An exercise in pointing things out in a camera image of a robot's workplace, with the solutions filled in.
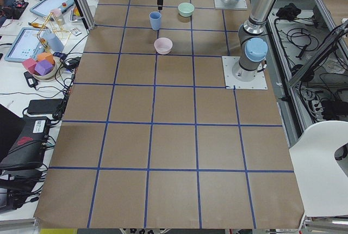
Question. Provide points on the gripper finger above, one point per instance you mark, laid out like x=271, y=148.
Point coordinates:
x=162, y=6

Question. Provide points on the blue cup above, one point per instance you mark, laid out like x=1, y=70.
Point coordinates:
x=155, y=20

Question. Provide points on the mint green bowl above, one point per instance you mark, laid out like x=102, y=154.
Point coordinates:
x=186, y=9

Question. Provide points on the pink bowl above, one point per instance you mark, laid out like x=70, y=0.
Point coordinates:
x=163, y=45

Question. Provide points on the tablet in blue case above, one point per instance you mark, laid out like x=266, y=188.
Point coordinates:
x=44, y=7

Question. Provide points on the light blue block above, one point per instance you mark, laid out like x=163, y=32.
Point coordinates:
x=53, y=42

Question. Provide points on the bowl of coloured blocks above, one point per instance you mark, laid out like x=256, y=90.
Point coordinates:
x=43, y=67

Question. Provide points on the black power adapter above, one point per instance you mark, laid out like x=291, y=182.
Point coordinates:
x=45, y=106

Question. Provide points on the white chair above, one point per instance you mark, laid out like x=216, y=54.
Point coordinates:
x=322, y=182

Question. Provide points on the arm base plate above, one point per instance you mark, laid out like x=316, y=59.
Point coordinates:
x=238, y=78
x=230, y=4

